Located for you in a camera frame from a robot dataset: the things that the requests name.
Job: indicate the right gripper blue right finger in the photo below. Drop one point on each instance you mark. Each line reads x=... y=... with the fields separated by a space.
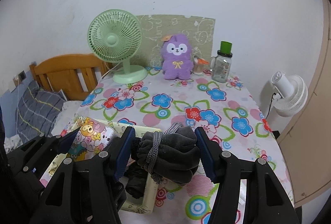
x=226 y=170

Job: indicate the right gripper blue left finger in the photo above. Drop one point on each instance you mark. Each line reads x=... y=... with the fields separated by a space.
x=102 y=174

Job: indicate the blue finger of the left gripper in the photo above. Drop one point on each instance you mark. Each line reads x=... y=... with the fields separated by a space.
x=42 y=154

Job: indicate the colourful cartoon packet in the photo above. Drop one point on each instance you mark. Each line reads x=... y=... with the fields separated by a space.
x=92 y=138

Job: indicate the dark grey gloves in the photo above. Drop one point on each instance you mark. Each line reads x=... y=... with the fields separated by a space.
x=171 y=155

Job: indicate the yellow fabric storage box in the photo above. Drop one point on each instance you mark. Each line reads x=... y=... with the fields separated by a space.
x=140 y=188

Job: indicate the grey plaid pillow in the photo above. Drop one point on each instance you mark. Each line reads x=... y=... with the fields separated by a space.
x=37 y=111

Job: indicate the floral tablecloth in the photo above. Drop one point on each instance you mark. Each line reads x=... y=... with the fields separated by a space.
x=226 y=111

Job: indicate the beige wardrobe door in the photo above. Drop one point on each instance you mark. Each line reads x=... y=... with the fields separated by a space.
x=305 y=142

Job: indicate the white floor fan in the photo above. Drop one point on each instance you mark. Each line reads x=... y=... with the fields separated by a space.
x=292 y=93

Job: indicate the glass jar green lid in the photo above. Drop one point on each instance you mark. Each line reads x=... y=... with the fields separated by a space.
x=220 y=64

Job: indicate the small cup orange item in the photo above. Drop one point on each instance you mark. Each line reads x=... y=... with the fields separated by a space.
x=199 y=65

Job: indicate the green desk fan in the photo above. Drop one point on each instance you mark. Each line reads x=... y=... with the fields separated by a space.
x=115 y=36

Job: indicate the purple plush toy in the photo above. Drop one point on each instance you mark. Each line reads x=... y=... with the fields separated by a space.
x=176 y=53

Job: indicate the green patterned backboard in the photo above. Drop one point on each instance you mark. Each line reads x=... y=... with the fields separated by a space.
x=198 y=30

